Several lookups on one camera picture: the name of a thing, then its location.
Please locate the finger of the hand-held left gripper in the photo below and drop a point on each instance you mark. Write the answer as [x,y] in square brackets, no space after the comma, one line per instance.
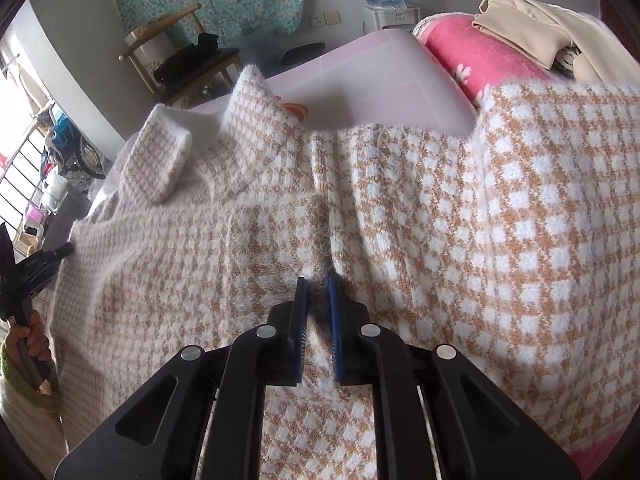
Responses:
[55,257]

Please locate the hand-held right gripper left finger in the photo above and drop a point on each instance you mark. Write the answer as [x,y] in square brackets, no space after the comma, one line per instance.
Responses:
[302,310]

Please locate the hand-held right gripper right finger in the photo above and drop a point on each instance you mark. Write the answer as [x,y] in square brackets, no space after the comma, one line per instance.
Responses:
[334,310]

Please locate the beige white houndstooth sweater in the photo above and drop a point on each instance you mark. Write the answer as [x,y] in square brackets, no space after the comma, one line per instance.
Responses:
[450,210]

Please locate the person's left forearm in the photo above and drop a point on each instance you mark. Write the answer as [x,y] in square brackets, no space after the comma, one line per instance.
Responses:
[25,425]

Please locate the beige clothes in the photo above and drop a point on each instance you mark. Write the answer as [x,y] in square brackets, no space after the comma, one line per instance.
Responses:
[530,20]

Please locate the person's left hand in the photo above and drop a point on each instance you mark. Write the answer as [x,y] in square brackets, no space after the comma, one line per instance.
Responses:
[40,340]

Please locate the window railing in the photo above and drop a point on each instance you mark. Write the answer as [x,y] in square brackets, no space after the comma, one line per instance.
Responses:
[20,175]

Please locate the wheelchair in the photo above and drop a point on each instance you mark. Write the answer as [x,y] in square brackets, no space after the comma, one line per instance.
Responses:
[82,155]

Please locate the hanging beige garment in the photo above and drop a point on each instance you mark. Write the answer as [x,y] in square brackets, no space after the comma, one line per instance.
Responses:
[27,85]

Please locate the black bag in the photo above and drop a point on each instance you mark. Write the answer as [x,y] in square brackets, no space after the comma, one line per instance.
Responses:
[185,57]

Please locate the wooden chair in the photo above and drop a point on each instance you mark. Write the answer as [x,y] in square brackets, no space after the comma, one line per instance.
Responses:
[200,67]

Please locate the pink bed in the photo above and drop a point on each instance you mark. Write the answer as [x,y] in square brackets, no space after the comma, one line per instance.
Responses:
[375,70]

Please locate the black trash bin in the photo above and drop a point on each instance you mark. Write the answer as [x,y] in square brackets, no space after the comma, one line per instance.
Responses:
[306,54]

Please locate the pink floral blanket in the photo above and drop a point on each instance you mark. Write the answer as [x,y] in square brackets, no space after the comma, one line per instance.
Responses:
[465,55]

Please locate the white water dispenser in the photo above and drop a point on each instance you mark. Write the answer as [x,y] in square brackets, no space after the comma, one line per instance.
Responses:
[390,19]

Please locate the white wall socket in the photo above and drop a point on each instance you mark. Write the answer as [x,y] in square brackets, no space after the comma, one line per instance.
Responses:
[326,19]

